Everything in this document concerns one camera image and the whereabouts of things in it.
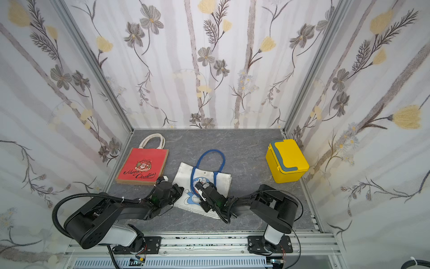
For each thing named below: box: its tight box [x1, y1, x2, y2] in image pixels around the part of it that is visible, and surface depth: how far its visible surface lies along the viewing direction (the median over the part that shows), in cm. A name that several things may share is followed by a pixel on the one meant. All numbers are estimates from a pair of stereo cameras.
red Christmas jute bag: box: [115, 133, 170, 186], surface depth 103 cm
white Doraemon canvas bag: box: [173, 149, 233, 220], surface depth 97 cm
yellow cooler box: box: [265, 138, 310, 184], surface depth 91 cm
